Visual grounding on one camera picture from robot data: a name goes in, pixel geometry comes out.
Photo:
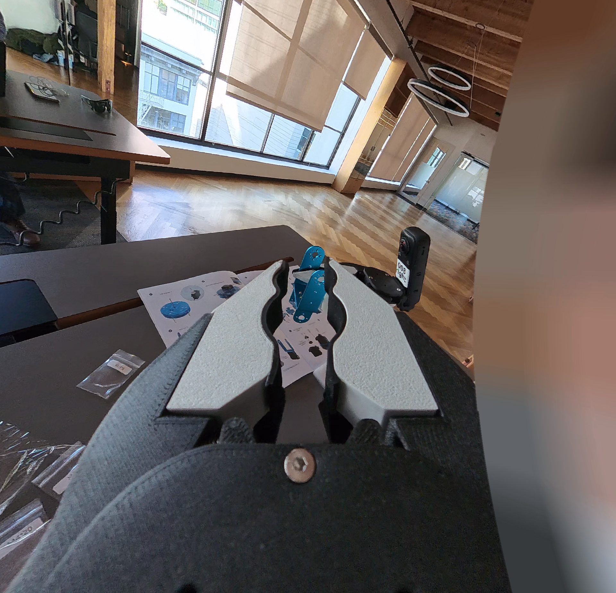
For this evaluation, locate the beige roller blind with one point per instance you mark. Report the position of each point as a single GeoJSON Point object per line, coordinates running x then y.
{"type": "Point", "coordinates": [404, 141]}
{"type": "Point", "coordinates": [368, 64]}
{"type": "Point", "coordinates": [288, 49]}

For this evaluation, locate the blue metal bracket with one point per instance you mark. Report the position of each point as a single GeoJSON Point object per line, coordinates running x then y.
{"type": "Point", "coordinates": [308, 292]}

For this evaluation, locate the crumpled clear cellophane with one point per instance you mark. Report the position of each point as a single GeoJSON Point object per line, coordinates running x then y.
{"type": "Point", "coordinates": [19, 439]}

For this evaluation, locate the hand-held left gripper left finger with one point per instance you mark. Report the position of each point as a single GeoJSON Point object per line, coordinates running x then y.
{"type": "Point", "coordinates": [226, 362]}

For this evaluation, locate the large grid window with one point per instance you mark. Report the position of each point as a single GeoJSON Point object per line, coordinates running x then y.
{"type": "Point", "coordinates": [163, 35]}

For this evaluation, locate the wooden edged background desk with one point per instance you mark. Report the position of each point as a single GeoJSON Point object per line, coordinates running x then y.
{"type": "Point", "coordinates": [130, 141]}

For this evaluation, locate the clear plastic bag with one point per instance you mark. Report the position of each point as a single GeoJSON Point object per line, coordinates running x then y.
{"type": "Point", "coordinates": [108, 374]}
{"type": "Point", "coordinates": [57, 472]}
{"type": "Point", "coordinates": [21, 530]}

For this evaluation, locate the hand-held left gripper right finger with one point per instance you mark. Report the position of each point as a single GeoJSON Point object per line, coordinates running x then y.
{"type": "Point", "coordinates": [380, 362]}

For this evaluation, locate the dark sunglasses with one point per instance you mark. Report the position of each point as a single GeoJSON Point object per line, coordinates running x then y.
{"type": "Point", "coordinates": [98, 106]}

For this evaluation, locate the patterned rug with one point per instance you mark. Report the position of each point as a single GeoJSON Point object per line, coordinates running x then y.
{"type": "Point", "coordinates": [457, 222]}

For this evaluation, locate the black desk mat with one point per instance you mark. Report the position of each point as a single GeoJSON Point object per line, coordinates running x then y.
{"type": "Point", "coordinates": [43, 129]}

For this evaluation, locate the black flat pad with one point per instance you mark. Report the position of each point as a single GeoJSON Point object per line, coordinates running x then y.
{"type": "Point", "coordinates": [24, 304]}

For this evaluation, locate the green duffel bag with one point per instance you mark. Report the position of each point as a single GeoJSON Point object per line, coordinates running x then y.
{"type": "Point", "coordinates": [33, 39]}

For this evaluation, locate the white instruction booklet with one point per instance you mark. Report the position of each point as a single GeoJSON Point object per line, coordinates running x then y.
{"type": "Point", "coordinates": [202, 294]}

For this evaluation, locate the frosted glass door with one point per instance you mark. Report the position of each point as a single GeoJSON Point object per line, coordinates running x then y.
{"type": "Point", "coordinates": [462, 184]}

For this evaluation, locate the wooden column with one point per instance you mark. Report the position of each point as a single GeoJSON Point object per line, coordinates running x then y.
{"type": "Point", "coordinates": [370, 126]}
{"type": "Point", "coordinates": [106, 35]}

